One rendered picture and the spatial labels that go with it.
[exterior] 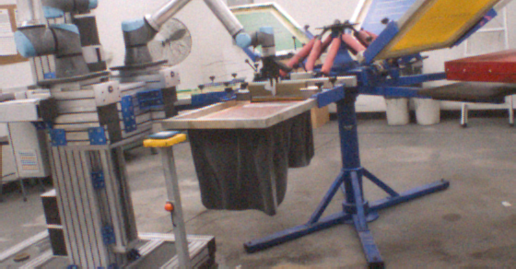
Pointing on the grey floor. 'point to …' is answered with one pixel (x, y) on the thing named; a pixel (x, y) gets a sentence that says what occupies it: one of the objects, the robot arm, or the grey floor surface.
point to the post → (173, 194)
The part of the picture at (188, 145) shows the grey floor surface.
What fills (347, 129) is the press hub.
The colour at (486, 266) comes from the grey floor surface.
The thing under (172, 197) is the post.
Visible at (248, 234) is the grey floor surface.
